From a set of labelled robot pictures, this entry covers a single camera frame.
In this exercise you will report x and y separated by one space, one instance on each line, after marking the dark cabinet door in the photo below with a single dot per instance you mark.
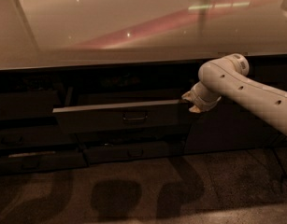
228 126

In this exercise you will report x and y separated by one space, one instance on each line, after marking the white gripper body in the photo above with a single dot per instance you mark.
197 100

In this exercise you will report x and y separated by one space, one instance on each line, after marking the dark drawer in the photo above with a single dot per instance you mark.
37 136
135 151
27 105
59 160
124 110
133 135

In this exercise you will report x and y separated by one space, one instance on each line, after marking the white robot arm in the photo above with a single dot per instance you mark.
227 76

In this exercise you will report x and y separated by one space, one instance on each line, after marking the dark metal stand legs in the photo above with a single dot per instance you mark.
279 139

